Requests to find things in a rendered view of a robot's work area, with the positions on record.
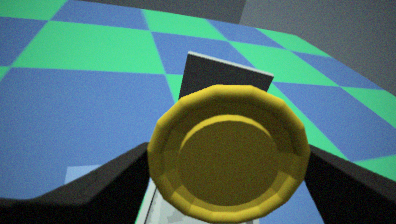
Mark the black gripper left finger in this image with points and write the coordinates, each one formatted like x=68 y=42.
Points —
x=110 y=194

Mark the yellow plate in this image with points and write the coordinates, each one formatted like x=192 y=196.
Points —
x=228 y=154

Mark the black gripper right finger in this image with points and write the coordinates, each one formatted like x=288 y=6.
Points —
x=345 y=193

